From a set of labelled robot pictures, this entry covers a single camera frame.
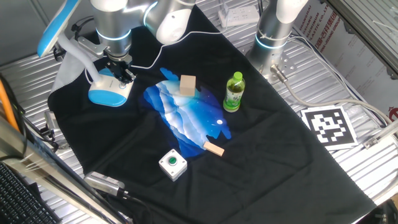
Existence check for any blue and white desk lamp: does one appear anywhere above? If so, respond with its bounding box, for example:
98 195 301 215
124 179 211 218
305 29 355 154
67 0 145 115
37 0 135 108

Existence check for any thick grey robot cable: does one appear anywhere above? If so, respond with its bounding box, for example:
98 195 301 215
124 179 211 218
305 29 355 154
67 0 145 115
270 63 393 125

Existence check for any black cloth with blue print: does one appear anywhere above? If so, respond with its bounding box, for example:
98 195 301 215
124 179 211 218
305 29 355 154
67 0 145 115
47 6 377 224

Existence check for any flat wooden block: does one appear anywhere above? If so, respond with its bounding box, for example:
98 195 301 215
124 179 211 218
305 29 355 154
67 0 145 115
203 141 225 157

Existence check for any silver finned camera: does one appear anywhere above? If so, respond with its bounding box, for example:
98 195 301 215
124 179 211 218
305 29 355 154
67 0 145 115
83 170 126 197

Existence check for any black white fiducial marker board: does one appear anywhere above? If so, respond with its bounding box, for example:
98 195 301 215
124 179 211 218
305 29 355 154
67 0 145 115
300 105 359 152

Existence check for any white power strip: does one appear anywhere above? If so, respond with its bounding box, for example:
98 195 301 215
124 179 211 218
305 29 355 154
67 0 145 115
217 4 259 28

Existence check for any white box with green button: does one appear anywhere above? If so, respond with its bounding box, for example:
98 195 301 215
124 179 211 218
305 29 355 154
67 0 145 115
158 148 188 182

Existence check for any green tea bottle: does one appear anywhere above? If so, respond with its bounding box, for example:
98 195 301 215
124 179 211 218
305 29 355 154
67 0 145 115
223 71 246 113

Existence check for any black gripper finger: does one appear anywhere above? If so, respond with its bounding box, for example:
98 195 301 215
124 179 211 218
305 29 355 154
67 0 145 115
124 68 137 84
115 73 127 91

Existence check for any aluminium frame beam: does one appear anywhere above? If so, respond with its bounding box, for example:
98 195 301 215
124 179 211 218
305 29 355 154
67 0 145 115
323 0 398 80

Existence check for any plastic wrapped aluminium bar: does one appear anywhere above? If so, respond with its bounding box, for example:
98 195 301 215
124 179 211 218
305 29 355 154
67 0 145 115
0 118 125 224

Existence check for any metal table clamp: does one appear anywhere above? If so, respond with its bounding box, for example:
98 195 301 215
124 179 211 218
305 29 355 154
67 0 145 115
43 110 60 146

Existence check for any wooden cube block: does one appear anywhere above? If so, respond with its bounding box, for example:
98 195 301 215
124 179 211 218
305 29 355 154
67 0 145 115
179 74 197 97

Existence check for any thin white cable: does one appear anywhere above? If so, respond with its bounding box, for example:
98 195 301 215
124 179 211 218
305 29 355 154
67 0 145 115
287 34 398 125

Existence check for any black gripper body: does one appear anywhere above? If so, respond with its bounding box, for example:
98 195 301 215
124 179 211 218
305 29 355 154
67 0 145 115
106 55 133 77

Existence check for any short aluminium profile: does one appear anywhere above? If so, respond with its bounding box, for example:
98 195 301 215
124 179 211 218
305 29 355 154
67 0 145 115
363 119 398 149

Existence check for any black keyboard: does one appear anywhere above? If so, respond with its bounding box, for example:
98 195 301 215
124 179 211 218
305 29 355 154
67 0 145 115
0 161 62 224

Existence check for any light grey cloth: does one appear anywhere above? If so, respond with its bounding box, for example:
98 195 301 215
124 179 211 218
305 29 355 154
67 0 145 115
51 35 103 93

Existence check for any white sheet with red print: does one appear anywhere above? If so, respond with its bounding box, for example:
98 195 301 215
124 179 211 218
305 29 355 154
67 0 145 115
292 0 398 123

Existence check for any white lamp power cable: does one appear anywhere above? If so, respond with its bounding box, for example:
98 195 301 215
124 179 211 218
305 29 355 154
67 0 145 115
84 21 231 85

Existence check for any wrist camera on silver bracket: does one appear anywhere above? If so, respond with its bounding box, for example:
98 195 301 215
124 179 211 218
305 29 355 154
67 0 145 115
72 17 109 60

